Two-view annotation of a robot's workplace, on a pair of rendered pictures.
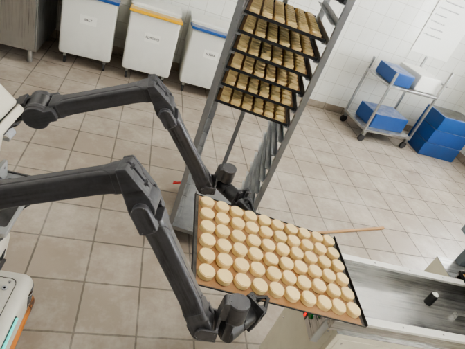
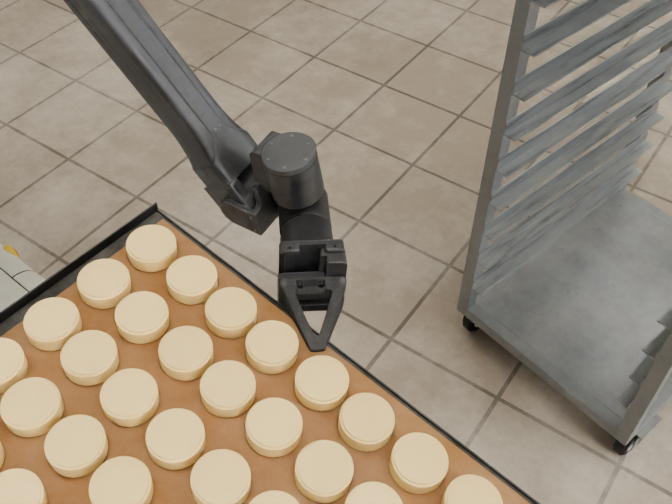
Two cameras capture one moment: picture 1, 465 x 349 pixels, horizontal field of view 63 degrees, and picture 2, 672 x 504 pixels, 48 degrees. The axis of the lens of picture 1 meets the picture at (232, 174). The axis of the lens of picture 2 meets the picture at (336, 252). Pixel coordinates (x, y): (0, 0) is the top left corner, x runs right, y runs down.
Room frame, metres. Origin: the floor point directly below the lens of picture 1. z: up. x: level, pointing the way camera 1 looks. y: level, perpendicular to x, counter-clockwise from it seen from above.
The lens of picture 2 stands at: (0.92, -0.49, 1.58)
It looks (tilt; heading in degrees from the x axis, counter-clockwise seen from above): 48 degrees down; 55
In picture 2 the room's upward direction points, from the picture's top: straight up
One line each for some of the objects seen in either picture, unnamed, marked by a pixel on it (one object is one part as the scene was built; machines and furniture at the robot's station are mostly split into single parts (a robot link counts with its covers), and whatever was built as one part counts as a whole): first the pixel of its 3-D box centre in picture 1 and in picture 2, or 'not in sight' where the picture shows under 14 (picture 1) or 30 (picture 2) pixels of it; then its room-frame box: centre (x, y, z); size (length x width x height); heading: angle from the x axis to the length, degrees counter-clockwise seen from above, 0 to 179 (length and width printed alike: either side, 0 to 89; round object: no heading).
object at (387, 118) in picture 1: (381, 116); not in sight; (5.17, -1.58, 0.29); 0.56 x 0.38 x 0.20; 118
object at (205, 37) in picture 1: (205, 57); not in sight; (4.43, 0.80, 0.39); 0.64 x 0.54 x 0.77; 19
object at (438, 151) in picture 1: (432, 145); not in sight; (5.43, -2.50, 0.10); 0.60 x 0.40 x 0.20; 108
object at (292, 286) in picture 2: (245, 209); (313, 318); (1.17, -0.10, 0.96); 0.09 x 0.07 x 0.07; 61
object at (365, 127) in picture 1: (393, 98); not in sight; (5.17, -1.59, 0.57); 0.84 x 0.55 x 1.13; 117
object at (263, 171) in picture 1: (264, 151); not in sight; (2.18, -0.14, 0.69); 0.64 x 0.03 x 0.03; 6
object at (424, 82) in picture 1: (416, 77); not in sight; (5.25, -1.75, 0.90); 0.44 x 0.36 x 0.20; 28
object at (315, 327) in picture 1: (314, 302); not in sight; (1.05, -0.47, 0.77); 0.24 x 0.04 x 0.14; 14
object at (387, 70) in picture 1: (394, 74); not in sight; (5.06, -1.42, 0.88); 0.40 x 0.30 x 0.16; 23
